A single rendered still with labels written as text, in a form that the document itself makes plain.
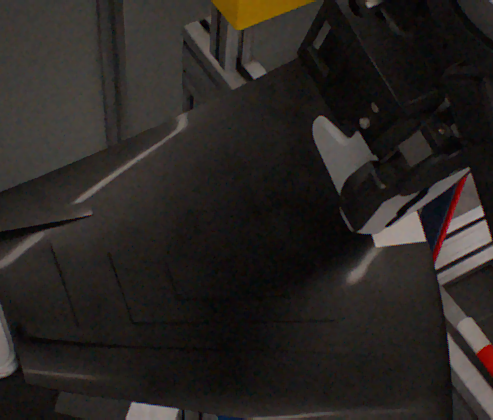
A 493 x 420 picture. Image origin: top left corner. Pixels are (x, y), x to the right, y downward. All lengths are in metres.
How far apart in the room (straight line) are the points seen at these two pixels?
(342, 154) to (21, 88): 1.06
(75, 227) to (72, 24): 0.99
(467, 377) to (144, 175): 0.38
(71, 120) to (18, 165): 0.11
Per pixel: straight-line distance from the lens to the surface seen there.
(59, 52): 1.52
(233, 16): 0.85
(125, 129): 1.71
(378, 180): 0.44
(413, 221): 0.58
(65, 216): 0.53
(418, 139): 0.43
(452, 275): 1.66
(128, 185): 0.54
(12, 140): 1.61
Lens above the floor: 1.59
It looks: 54 degrees down
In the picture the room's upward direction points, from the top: 6 degrees clockwise
